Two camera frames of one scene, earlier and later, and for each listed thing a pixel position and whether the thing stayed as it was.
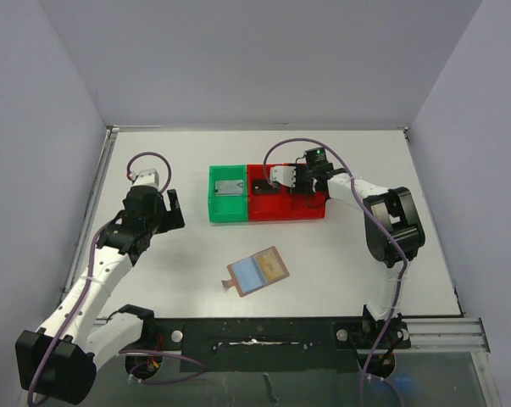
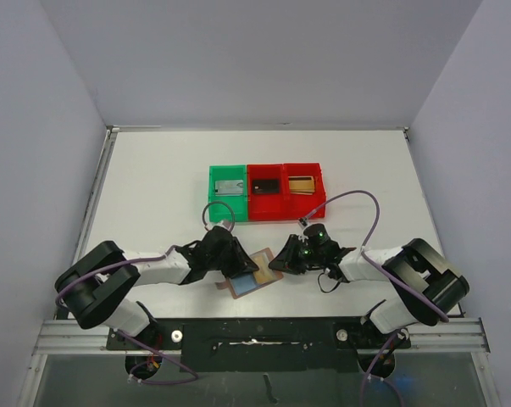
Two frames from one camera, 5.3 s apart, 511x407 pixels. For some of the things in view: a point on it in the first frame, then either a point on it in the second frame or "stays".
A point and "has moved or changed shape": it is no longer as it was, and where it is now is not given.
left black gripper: (163, 213) → (228, 258)
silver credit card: (229, 187) stays
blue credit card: (249, 274) has moved or changed shape
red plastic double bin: (284, 205) stays
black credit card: (263, 186) stays
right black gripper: (302, 180) → (294, 256)
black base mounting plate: (271, 344) stays
